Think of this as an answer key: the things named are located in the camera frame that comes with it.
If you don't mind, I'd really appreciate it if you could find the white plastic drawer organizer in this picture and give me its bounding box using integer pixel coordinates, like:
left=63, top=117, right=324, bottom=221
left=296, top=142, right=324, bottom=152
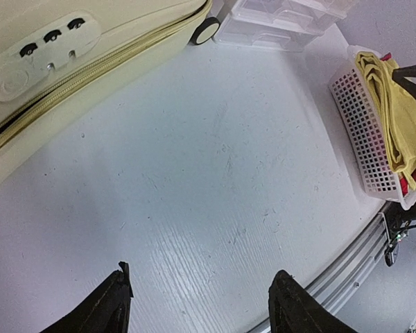
left=214, top=0, right=357, bottom=52

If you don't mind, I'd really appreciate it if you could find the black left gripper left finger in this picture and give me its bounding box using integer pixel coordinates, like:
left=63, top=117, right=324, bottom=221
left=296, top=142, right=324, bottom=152
left=43, top=262, right=134, bottom=333

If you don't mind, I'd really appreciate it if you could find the yellow garment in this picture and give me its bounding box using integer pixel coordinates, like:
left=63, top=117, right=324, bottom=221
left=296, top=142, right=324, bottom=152
left=355, top=51, right=416, bottom=191

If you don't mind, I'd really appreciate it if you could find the white perforated plastic basket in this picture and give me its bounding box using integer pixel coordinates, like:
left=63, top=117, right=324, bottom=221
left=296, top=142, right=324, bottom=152
left=329, top=46, right=416, bottom=210

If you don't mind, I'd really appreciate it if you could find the pale green hard-shell suitcase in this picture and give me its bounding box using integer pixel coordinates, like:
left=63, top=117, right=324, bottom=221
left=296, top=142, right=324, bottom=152
left=0, top=1, right=212, bottom=184

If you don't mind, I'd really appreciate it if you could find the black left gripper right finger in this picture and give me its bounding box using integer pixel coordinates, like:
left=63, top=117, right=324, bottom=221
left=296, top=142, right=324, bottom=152
left=268, top=270, right=354, bottom=333

